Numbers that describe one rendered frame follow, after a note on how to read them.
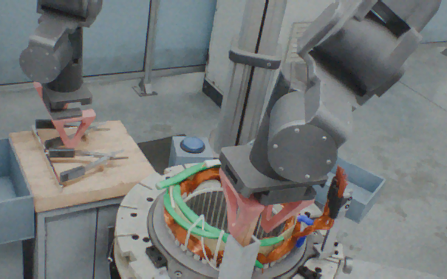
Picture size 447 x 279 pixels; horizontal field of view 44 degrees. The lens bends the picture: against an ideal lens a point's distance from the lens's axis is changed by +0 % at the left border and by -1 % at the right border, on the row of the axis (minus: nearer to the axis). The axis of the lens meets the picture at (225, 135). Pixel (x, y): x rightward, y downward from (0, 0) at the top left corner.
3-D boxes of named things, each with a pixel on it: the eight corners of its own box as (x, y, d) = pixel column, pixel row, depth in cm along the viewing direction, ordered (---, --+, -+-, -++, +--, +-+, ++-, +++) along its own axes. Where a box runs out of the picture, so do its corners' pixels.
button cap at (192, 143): (204, 151, 105) (205, 147, 105) (183, 150, 104) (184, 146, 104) (201, 139, 108) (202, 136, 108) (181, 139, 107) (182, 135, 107)
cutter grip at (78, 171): (62, 183, 83) (62, 175, 82) (59, 180, 84) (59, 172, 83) (85, 175, 86) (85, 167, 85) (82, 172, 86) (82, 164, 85)
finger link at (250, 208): (283, 249, 61) (312, 186, 56) (227, 260, 58) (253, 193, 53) (255, 207, 66) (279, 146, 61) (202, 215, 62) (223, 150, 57)
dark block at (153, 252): (154, 249, 73) (155, 241, 72) (166, 266, 70) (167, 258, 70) (145, 252, 72) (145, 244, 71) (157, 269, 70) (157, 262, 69)
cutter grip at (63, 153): (49, 158, 88) (49, 150, 87) (49, 155, 88) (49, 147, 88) (74, 158, 89) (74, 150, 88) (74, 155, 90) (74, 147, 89)
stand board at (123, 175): (35, 212, 82) (35, 200, 81) (9, 144, 95) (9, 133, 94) (158, 189, 92) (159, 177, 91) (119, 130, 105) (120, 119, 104)
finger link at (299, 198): (295, 246, 62) (323, 184, 57) (241, 257, 59) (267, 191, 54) (266, 206, 67) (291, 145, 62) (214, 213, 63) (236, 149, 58)
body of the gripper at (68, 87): (52, 112, 84) (51, 69, 80) (35, 80, 91) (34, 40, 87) (93, 106, 88) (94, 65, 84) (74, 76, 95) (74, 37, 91)
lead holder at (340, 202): (332, 220, 68) (339, 199, 67) (310, 201, 71) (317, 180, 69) (352, 212, 71) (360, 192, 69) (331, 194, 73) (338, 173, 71)
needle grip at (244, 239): (242, 253, 64) (256, 216, 61) (230, 245, 64) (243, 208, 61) (250, 246, 65) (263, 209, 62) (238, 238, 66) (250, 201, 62)
